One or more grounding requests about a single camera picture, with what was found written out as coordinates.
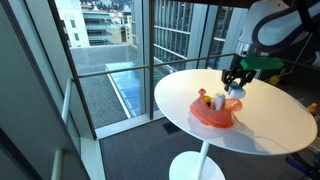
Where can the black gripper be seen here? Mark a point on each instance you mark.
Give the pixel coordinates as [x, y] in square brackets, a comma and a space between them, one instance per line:
[238, 74]

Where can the orange plastic bag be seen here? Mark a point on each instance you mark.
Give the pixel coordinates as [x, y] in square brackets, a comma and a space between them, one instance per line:
[213, 116]

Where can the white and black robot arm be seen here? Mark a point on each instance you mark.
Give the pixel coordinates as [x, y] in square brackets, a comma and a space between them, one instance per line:
[276, 23]

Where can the white Pantene shampoo bottle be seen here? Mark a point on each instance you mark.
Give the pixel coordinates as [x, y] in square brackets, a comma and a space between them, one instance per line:
[218, 101]

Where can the dark bottle with yellow cap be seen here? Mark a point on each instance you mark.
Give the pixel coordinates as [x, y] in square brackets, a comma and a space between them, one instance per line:
[207, 99]

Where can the small yellow object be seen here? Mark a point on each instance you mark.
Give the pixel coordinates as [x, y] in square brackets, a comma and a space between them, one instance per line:
[274, 80]

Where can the small orange capped bottle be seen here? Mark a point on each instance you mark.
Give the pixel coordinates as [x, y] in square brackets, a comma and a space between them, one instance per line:
[311, 108]

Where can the dark floor vent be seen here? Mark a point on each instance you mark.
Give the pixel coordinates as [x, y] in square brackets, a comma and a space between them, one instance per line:
[171, 128]

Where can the dark vertical window mullion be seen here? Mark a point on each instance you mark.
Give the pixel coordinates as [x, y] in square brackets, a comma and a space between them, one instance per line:
[151, 50]

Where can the blue object on floor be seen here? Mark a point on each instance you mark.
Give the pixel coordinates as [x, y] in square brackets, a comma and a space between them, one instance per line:
[298, 164]

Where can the grey horizontal window railing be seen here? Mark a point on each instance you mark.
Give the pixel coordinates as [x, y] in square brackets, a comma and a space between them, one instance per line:
[113, 70]

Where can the dark slanted window mullion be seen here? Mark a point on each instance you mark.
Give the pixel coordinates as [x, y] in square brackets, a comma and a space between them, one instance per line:
[71, 66]

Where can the white handrail pipe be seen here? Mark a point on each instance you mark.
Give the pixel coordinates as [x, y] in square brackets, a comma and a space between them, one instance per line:
[66, 100]
[57, 166]

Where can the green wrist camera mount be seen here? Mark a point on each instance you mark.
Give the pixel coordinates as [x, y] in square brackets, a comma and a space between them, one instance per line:
[261, 62]

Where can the white table pedestal base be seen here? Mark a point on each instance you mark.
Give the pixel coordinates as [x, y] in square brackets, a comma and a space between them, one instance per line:
[196, 166]

